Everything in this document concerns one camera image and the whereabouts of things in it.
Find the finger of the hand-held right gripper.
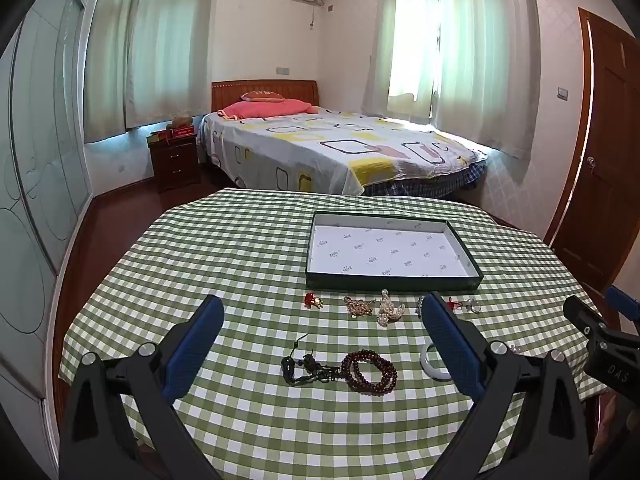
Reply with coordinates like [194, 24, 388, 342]
[563, 296, 608, 341]
[605, 286, 640, 323]

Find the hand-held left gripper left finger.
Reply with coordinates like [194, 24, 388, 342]
[59, 294, 226, 480]

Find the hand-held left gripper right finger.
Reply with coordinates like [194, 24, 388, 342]
[422, 292, 591, 480]

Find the white jade bangle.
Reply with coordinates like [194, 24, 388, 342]
[420, 342, 452, 383]

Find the black pendant cord necklace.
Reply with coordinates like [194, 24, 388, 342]
[280, 341, 335, 387]

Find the dark red bead bracelet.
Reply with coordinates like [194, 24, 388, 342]
[325, 350, 398, 397]

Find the green tray with white lining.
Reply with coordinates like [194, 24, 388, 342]
[305, 211, 485, 291]

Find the white pearl jewelry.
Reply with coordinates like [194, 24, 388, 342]
[375, 289, 405, 328]

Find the green checked tablecloth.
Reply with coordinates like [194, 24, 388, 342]
[57, 187, 618, 480]

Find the brown wooden door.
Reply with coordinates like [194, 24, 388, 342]
[544, 7, 640, 306]

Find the blue plaid bed sheet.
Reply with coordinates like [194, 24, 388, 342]
[361, 161, 488, 198]

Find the dark wooden nightstand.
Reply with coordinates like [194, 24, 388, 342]
[147, 132, 202, 194]

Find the frosted glass wardrobe door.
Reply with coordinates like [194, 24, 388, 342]
[0, 0, 95, 403]

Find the patterned white bedspread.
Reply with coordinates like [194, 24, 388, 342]
[197, 106, 488, 197]

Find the pink pillow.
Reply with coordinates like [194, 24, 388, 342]
[216, 100, 320, 122]

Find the wooden bed headboard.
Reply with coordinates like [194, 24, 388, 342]
[211, 80, 321, 113]

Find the white sheer curtain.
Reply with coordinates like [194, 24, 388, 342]
[361, 0, 540, 162]
[84, 0, 232, 135]

